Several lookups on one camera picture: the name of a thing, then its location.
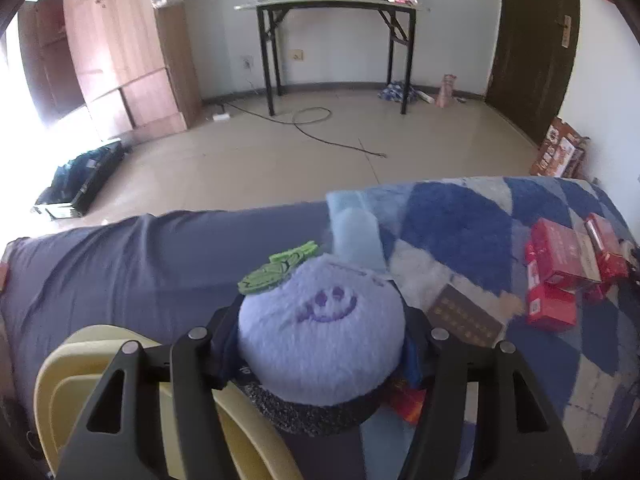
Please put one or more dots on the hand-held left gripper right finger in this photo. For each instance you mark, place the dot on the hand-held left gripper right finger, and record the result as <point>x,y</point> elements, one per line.
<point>440,360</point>

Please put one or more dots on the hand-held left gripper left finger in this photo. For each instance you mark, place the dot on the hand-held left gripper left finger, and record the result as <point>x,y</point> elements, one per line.
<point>200,360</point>

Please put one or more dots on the dark brown cigarette box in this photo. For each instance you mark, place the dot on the dark brown cigarette box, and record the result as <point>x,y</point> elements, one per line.
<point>465,317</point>

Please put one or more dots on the dark red glossy pack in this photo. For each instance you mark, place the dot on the dark red glossy pack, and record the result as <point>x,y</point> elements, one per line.
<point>407,402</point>

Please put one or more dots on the purple blueberry plush toy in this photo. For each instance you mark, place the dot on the purple blueberry plush toy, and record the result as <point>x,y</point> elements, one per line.
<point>320,335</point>

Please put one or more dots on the small red cigarette pack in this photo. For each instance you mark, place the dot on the small red cigarette pack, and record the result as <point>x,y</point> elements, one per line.
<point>552,310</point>

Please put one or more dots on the cream plastic basin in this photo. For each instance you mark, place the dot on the cream plastic basin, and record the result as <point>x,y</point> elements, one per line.
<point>65,375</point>

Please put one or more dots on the large red cigarette box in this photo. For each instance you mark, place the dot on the large red cigarette box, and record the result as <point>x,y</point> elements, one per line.
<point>560,252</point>

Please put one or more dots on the red cellophane-wrapped cigarette pack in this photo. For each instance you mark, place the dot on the red cellophane-wrapped cigarette pack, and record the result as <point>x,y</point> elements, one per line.
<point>607,250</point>

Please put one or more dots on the blue-grey bed sheet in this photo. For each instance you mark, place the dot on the blue-grey bed sheet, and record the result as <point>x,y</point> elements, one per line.
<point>125,270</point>

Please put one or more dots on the blue white patterned quilt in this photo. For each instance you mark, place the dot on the blue white patterned quilt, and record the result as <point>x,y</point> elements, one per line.
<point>450,220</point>

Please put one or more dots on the black open suitcase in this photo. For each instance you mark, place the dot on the black open suitcase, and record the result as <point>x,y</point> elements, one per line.
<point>80,180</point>

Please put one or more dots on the white power strip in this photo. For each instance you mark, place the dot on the white power strip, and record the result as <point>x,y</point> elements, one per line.
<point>221,117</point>

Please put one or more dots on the printed cardboard box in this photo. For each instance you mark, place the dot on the printed cardboard box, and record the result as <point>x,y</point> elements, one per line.
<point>560,147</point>

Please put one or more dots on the pink bag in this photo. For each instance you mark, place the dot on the pink bag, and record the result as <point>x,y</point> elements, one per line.
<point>446,91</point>

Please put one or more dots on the blue patterned cloth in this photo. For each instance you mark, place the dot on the blue patterned cloth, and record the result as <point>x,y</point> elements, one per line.
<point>400,92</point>

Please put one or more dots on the wooden wardrobe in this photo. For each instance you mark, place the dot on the wooden wardrobe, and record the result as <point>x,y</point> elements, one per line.
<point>115,35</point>

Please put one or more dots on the dark wooden door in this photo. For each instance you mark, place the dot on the dark wooden door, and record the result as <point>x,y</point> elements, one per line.
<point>530,35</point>

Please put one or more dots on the black folding table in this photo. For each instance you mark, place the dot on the black folding table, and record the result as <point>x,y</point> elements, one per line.
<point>325,5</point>

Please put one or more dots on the wall socket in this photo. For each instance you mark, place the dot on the wall socket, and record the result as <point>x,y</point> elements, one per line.
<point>247,62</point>
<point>298,54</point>

